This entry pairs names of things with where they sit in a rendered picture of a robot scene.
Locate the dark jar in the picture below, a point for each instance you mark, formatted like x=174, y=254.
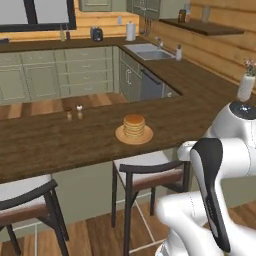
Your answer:
x=182, y=16

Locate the tan round plate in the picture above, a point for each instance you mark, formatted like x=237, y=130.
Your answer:
x=134, y=137

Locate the dark wooden bar stool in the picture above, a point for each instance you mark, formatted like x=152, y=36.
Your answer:
x=26, y=200
x=146, y=173

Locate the dark wooden wall shelf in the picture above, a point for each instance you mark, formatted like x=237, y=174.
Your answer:
x=203, y=26

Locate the stack of pancakes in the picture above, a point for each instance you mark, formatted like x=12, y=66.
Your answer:
x=134, y=126

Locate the black-framed window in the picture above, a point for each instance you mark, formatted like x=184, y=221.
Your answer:
x=36, y=15

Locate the white vase with flowers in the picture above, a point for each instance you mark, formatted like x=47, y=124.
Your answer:
x=246, y=83

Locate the white paper towel roll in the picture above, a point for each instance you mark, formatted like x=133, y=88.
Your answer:
x=130, y=31

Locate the green wall cupboards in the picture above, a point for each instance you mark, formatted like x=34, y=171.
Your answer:
x=133, y=6

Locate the steel kitchen sink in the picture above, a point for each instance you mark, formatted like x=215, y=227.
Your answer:
x=149, y=51

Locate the dark grey dishwasher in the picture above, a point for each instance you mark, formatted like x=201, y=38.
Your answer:
x=150, y=86

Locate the green glass bottle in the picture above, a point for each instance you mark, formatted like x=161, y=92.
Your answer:
x=62, y=33

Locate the green cupboards beside dishwasher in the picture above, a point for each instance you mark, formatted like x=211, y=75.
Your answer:
x=129, y=78

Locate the steel sink tap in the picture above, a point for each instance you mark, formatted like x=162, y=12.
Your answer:
x=159, y=42

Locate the brown pepper shaker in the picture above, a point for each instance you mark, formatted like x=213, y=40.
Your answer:
x=69, y=115

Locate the black toaster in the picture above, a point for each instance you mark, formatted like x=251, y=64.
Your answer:
x=96, y=33

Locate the dark glass bottle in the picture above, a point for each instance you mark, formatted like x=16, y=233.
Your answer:
x=67, y=32

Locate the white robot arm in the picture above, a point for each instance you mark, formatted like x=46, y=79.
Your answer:
x=230, y=173

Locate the grey glass cup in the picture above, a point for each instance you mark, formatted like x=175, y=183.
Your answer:
x=205, y=13

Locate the green base cupboard run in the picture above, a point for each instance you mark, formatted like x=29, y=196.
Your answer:
x=56, y=73

